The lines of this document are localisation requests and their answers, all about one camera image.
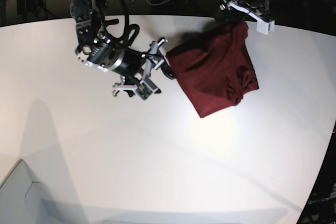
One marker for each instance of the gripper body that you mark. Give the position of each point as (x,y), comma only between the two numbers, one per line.
(234,16)
(104,54)

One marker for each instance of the dark red long-sleeve t-shirt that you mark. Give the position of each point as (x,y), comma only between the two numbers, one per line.
(214,69)

